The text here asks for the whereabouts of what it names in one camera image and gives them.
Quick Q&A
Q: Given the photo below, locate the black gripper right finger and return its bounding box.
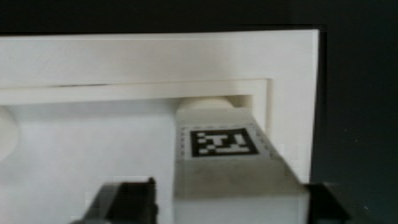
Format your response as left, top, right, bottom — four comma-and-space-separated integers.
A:
306, 183, 361, 224

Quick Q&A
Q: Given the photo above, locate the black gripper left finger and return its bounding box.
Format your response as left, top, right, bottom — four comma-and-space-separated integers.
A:
70, 177, 159, 224

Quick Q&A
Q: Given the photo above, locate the white table leg with tag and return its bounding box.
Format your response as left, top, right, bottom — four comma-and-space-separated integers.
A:
173, 97, 310, 224

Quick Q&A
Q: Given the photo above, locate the white square tabletop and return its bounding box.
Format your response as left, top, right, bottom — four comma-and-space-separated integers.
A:
0, 79, 269, 224

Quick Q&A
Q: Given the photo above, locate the white U-shaped fence wall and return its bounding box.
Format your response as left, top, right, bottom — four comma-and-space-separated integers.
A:
0, 29, 321, 180

